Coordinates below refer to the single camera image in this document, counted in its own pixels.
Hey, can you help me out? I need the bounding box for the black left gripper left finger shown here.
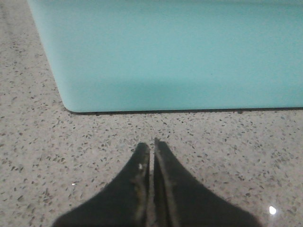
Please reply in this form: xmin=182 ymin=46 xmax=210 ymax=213
xmin=53 ymin=143 xmax=150 ymax=227

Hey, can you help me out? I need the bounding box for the light blue storage box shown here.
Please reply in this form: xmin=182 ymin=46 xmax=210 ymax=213
xmin=28 ymin=0 xmax=303 ymax=113

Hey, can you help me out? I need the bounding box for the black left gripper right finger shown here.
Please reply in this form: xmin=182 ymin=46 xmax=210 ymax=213
xmin=154 ymin=139 xmax=261 ymax=227

